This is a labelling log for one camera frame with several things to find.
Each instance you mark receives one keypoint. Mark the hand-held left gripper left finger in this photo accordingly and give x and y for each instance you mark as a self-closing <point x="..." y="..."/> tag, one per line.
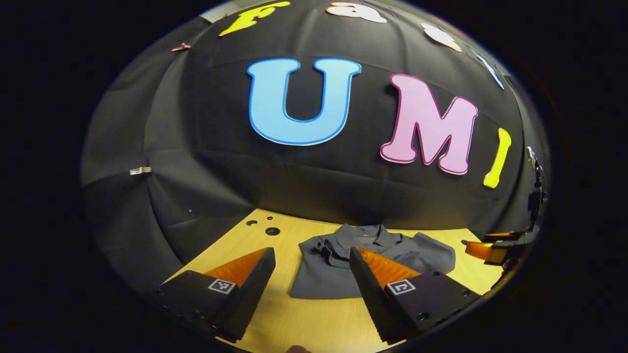
<point x="252" y="289"/>

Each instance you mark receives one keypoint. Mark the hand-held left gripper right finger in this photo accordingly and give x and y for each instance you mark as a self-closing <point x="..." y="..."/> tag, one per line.
<point x="368" y="294"/>

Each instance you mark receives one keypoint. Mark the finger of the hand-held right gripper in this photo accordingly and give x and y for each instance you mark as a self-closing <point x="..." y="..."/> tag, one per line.
<point x="483" y="251"/>
<point x="500" y="237"/>

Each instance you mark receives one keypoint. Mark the grey long-sleeved shirt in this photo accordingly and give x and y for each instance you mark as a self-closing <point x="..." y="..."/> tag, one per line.
<point x="324" y="279"/>

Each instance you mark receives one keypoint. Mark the black backdrop cloth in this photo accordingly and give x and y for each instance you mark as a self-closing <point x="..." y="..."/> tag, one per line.
<point x="221" y="162"/>

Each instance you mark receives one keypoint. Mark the silver backdrop clip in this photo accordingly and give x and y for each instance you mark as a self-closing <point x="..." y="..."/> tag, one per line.
<point x="140" y="170"/>

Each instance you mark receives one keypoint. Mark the red backdrop clip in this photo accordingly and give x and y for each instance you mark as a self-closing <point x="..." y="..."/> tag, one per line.
<point x="181" y="47"/>

